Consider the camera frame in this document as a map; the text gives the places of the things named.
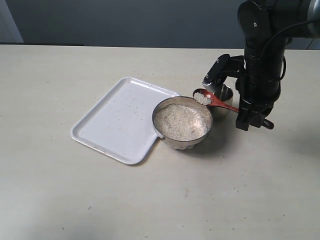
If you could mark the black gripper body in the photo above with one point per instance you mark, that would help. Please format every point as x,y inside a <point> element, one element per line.
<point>260,86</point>

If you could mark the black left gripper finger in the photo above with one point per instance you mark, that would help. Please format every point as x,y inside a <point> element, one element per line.
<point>246,112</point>

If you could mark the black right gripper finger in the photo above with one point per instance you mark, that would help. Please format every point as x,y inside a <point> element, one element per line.
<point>259,119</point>

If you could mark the dark red wooden spoon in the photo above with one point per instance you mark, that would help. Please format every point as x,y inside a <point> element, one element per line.
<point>212,100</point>

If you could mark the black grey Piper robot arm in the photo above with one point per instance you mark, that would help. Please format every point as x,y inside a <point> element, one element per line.
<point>268,26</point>

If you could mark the small steel cup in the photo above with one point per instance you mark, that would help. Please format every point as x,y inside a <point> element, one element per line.
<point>225,94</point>

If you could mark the steel bowl of rice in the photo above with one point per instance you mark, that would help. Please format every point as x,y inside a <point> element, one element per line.
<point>181,122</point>

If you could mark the white rectangular plastic tray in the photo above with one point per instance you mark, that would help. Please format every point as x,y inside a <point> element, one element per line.
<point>120,124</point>

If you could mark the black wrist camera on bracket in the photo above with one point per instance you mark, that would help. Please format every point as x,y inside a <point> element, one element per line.
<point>225,66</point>

